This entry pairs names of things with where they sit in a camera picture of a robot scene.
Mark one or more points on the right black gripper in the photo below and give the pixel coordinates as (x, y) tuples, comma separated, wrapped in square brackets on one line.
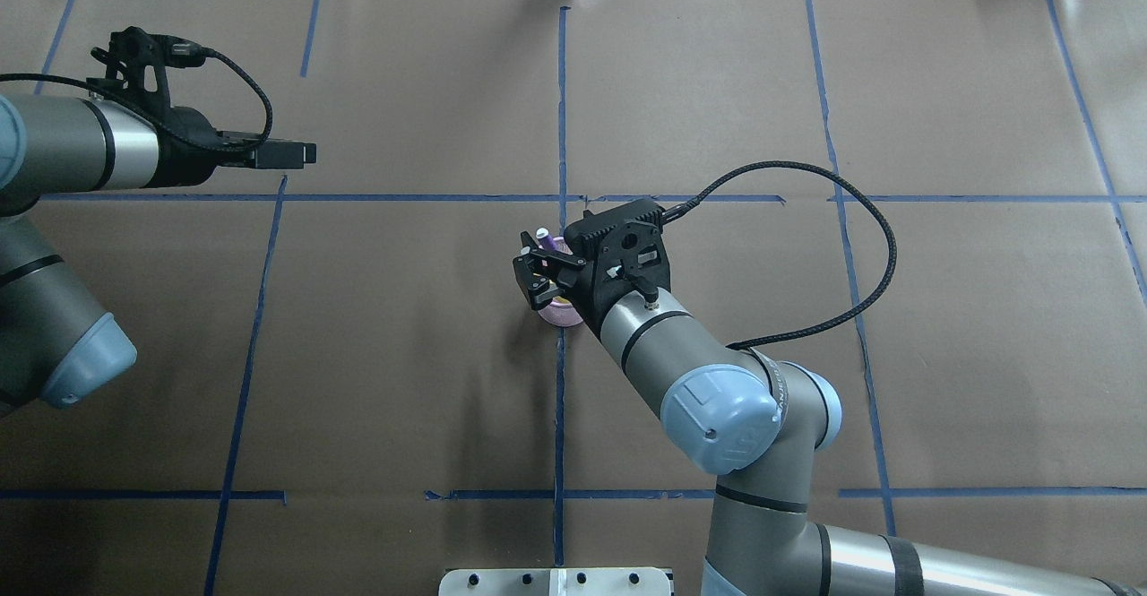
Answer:
[(587, 296)]

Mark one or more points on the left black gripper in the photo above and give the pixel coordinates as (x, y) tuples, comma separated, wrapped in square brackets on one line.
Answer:
[(186, 142)]

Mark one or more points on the purple marker pen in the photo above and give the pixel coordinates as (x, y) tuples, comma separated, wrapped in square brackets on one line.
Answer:
[(545, 239)]

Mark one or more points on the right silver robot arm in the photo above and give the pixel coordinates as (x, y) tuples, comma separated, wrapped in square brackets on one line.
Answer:
[(755, 424)]

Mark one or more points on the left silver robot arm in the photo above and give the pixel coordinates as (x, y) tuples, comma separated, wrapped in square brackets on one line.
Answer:
[(60, 341)]

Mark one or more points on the white mounting pillar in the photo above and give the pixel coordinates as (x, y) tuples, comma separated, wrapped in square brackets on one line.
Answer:
[(625, 580)]

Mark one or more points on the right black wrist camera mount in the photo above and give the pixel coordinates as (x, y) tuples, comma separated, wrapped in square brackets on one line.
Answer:
[(632, 233)]

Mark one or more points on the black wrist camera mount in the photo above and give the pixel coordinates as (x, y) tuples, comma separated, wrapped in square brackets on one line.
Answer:
[(632, 233), (135, 69)]

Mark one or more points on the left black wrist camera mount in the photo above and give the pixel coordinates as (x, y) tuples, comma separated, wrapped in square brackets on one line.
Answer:
[(135, 69)]

